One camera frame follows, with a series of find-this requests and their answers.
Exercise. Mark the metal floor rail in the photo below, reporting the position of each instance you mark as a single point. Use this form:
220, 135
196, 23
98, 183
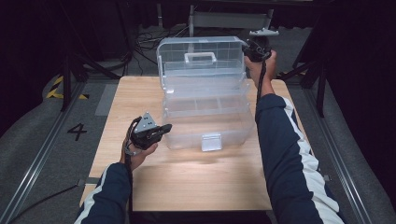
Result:
40, 158
345, 174

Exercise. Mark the person's right hand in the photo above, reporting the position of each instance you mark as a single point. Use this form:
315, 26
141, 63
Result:
264, 77

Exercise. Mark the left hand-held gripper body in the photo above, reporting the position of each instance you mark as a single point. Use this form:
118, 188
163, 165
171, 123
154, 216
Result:
144, 132

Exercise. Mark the grey metal desk frame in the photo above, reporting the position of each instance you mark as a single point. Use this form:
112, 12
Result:
229, 20

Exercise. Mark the yellow and black floor tape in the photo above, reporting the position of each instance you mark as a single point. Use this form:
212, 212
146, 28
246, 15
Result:
54, 90

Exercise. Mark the person's left hand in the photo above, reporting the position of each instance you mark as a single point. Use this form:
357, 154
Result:
138, 157

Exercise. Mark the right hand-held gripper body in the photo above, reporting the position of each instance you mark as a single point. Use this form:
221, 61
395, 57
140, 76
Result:
258, 48

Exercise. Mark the clear plastic storage box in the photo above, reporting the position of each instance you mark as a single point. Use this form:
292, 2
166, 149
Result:
205, 93

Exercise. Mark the black tripod stand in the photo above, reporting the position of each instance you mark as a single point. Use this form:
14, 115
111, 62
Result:
67, 81
320, 87

